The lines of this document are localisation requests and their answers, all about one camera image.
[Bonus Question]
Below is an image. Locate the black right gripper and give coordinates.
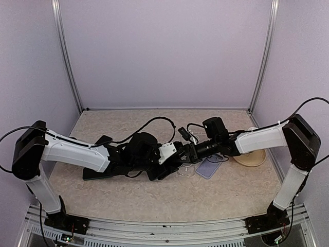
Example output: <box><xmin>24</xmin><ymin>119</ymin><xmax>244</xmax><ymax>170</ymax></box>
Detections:
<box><xmin>174</xmin><ymin>137</ymin><xmax>220</xmax><ymax>164</ymax></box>

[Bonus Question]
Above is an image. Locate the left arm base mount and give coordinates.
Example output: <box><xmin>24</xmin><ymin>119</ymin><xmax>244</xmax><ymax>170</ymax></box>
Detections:
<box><xmin>44</xmin><ymin>196</ymin><xmax>90</xmax><ymax>235</ymax></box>

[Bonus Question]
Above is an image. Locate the black phone upper left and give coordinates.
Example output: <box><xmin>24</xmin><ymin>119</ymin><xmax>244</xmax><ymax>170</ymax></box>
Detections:
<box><xmin>94</xmin><ymin>135</ymin><xmax>113</xmax><ymax>147</ymax></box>

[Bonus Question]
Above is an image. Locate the black phone lower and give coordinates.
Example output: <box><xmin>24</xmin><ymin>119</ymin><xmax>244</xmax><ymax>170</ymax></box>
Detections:
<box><xmin>82</xmin><ymin>168</ymin><xmax>119</xmax><ymax>181</ymax></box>

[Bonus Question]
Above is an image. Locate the clear case with ring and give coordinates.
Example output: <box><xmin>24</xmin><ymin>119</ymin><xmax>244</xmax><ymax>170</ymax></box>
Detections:
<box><xmin>177</xmin><ymin>164</ymin><xmax>198</xmax><ymax>178</ymax></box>

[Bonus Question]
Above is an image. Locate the right aluminium frame post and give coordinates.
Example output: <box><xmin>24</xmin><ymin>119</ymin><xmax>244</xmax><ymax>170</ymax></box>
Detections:
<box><xmin>248</xmin><ymin>0</ymin><xmax>280</xmax><ymax>114</ymax></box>

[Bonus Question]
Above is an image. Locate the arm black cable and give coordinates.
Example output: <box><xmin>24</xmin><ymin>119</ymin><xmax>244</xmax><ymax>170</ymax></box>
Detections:
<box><xmin>0</xmin><ymin>116</ymin><xmax>180</xmax><ymax>173</ymax></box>
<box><xmin>186</xmin><ymin>96</ymin><xmax>329</xmax><ymax>170</ymax></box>

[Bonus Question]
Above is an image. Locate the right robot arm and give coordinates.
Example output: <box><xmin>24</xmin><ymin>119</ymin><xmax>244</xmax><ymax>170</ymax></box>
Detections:
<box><xmin>180</xmin><ymin>114</ymin><xmax>321</xmax><ymax>228</ymax></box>

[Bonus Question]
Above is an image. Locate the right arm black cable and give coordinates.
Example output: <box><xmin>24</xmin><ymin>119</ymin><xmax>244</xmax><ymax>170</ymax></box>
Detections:
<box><xmin>186</xmin><ymin>96</ymin><xmax>329</xmax><ymax>170</ymax></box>

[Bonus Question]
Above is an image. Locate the beige round plate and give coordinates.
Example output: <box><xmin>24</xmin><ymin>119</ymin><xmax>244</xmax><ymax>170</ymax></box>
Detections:
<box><xmin>233</xmin><ymin>150</ymin><xmax>266</xmax><ymax>167</ymax></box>

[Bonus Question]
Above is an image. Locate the front aluminium rail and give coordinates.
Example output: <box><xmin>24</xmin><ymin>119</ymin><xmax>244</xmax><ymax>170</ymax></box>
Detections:
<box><xmin>15</xmin><ymin>204</ymin><xmax>318</xmax><ymax>246</ymax></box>

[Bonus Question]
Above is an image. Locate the left aluminium frame post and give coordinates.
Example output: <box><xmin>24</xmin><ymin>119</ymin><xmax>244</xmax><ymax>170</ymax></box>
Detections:
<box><xmin>51</xmin><ymin>0</ymin><xmax>84</xmax><ymax>114</ymax></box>

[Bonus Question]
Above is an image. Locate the aluminium frame post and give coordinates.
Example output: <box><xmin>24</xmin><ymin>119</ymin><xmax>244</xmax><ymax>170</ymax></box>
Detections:
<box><xmin>51</xmin><ymin>0</ymin><xmax>84</xmax><ymax>114</ymax></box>
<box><xmin>248</xmin><ymin>0</ymin><xmax>280</xmax><ymax>114</ymax></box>

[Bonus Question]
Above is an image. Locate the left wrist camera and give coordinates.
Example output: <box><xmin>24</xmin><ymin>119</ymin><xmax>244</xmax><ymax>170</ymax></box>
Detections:
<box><xmin>158</xmin><ymin>143</ymin><xmax>176</xmax><ymax>165</ymax></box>

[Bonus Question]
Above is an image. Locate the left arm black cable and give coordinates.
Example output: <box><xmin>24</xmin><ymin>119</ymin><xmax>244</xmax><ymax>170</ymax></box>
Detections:
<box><xmin>0</xmin><ymin>116</ymin><xmax>180</xmax><ymax>173</ymax></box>

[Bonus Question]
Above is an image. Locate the lavender phone case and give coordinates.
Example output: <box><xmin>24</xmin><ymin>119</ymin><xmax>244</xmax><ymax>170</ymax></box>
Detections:
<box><xmin>195</xmin><ymin>154</ymin><xmax>224</xmax><ymax>180</ymax></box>

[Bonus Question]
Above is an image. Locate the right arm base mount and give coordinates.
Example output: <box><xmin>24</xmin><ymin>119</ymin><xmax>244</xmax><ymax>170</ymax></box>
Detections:
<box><xmin>245</xmin><ymin>203</ymin><xmax>290</xmax><ymax>234</ymax></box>

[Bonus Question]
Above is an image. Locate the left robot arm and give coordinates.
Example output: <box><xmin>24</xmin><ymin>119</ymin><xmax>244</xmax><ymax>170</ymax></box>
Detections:
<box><xmin>12</xmin><ymin>120</ymin><xmax>177</xmax><ymax>229</ymax></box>

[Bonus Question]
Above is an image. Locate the black phone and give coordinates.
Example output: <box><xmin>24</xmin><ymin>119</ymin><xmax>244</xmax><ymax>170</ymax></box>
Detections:
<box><xmin>82</xmin><ymin>168</ymin><xmax>119</xmax><ymax>181</ymax></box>
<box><xmin>94</xmin><ymin>135</ymin><xmax>113</xmax><ymax>147</ymax></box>

